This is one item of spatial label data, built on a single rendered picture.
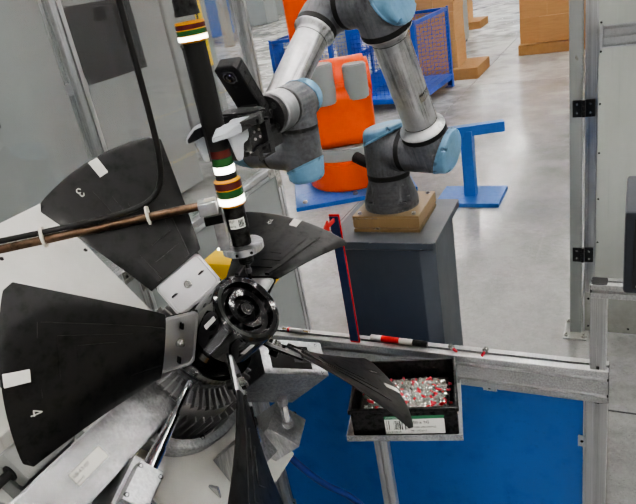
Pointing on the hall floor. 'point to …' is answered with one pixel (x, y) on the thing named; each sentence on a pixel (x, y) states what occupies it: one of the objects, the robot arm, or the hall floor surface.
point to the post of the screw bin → (386, 472)
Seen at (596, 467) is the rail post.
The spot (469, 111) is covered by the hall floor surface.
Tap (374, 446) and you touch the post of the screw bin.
